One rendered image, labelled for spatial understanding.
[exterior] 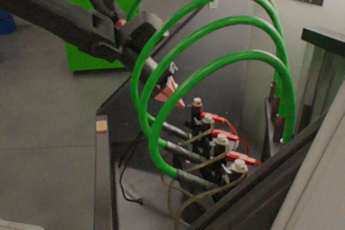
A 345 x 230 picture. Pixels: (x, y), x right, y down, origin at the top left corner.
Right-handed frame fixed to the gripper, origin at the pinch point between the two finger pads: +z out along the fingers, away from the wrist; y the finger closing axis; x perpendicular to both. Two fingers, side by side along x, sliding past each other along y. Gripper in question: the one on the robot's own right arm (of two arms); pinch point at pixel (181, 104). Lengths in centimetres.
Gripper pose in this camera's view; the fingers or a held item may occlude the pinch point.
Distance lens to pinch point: 69.3
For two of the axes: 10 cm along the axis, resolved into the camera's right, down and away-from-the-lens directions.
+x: 0.4, -4.2, 9.1
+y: 7.3, -6.1, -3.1
